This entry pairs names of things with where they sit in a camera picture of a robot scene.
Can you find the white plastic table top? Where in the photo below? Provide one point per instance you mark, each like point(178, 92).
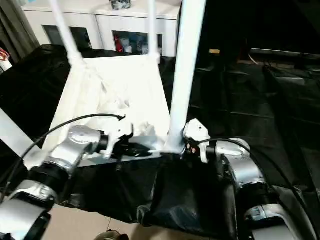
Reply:
point(120, 85)

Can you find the white plastic table leg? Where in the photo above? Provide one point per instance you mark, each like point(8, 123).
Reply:
point(186, 65)
point(15, 132)
point(65, 32)
point(153, 30)

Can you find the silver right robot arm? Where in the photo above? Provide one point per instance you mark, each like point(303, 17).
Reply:
point(242, 170)

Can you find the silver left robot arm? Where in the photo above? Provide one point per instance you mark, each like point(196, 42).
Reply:
point(70, 150)

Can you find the glossy black mat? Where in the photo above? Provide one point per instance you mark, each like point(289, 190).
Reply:
point(270, 115)

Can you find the black left robot foot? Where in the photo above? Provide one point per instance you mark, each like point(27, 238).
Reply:
point(111, 235)

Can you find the small red bottle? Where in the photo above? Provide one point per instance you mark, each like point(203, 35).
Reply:
point(119, 45)

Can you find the white cabinet with glass doors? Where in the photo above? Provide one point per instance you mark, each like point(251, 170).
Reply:
point(100, 22)

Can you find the grey metal clutter object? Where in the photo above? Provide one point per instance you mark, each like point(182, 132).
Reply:
point(120, 4)

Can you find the red and white object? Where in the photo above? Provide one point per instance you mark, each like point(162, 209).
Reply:
point(5, 60)

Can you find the grey curtain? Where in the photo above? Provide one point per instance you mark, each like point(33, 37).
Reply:
point(15, 25)

